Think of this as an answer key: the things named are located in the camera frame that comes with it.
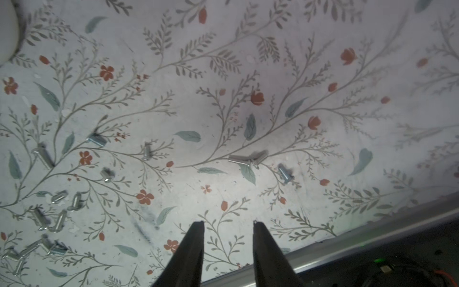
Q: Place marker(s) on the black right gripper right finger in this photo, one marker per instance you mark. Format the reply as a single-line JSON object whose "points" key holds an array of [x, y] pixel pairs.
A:
{"points": [[271, 267]]}

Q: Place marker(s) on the aluminium front rail frame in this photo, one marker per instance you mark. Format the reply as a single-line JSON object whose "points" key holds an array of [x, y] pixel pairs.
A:
{"points": [[392, 252]]}

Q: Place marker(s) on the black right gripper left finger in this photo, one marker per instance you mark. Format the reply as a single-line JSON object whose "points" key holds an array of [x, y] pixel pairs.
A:
{"points": [[185, 267]]}

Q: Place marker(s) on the white storage box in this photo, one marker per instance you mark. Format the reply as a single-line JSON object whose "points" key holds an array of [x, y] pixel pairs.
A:
{"points": [[10, 31]]}

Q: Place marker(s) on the silver screw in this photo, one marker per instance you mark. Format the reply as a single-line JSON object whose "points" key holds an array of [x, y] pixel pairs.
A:
{"points": [[107, 174], [58, 226], [147, 153], [96, 139], [245, 161], [285, 174], [41, 152], [257, 159], [40, 219], [59, 197], [76, 203]]}

